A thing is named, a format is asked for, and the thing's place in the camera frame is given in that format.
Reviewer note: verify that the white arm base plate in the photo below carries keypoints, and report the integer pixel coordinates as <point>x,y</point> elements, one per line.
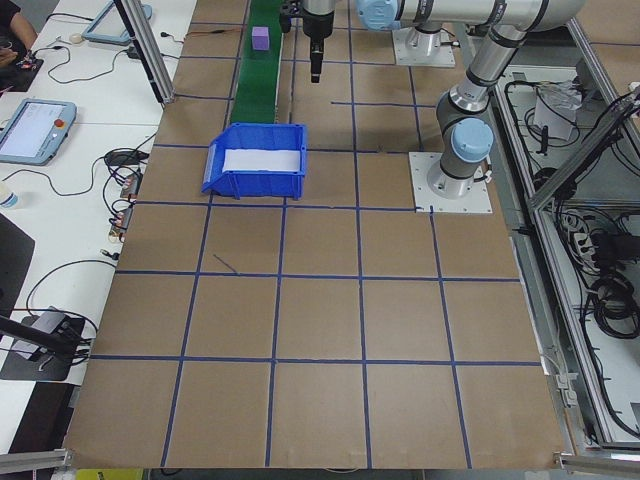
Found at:
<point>402,57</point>
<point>475,202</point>

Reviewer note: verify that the white crumpled bag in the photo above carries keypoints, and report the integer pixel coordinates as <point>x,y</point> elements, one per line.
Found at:
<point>555,107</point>

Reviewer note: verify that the seated person dark clothes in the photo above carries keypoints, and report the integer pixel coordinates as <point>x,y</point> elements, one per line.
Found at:
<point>15,30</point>

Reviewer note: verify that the grey teach pendant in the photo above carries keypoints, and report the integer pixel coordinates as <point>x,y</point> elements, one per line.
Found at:
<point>37,131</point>
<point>117,22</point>

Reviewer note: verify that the purple foam block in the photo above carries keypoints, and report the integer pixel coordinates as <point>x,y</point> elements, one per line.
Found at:
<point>260,40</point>

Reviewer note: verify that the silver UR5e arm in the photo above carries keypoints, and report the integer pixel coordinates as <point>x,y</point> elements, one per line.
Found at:
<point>425,40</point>
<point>480,75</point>

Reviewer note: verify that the aluminium profile post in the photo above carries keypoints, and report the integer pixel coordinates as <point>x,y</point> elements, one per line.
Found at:
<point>150,60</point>

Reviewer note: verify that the white desk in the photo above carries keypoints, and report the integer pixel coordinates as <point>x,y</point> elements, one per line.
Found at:
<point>100,100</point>

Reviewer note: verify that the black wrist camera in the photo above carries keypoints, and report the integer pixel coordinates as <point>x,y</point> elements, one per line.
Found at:
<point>289,15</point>

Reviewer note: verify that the white power strip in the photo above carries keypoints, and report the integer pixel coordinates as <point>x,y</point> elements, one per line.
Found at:
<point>582,240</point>

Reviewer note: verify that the black camera stand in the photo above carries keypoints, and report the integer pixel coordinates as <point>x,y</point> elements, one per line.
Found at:
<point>40,345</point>

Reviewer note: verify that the V-shaped aluminium bar frame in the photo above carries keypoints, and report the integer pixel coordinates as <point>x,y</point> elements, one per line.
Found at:
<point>585,150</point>

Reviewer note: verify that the green conveyor belt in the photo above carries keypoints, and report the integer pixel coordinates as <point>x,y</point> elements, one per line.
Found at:
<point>255,90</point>

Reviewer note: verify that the black power adapter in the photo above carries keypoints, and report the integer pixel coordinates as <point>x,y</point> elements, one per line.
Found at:
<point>120,157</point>
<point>134,51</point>

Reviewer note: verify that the blue plastic storage bin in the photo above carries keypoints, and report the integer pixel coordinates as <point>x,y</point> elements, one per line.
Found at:
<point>260,185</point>

